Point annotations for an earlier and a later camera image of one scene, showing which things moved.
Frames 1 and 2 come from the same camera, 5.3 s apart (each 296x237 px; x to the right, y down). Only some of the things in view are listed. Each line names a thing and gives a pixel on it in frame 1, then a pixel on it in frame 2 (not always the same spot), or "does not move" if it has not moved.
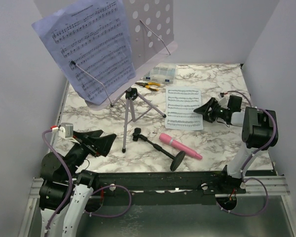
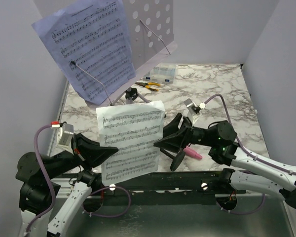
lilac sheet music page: [92, 40] does not move
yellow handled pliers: [148, 85] does not move
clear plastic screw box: [162, 72] does not move
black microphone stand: [177, 159] does not move
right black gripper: [213, 111] to [187, 132]
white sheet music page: [180, 102] to [133, 130]
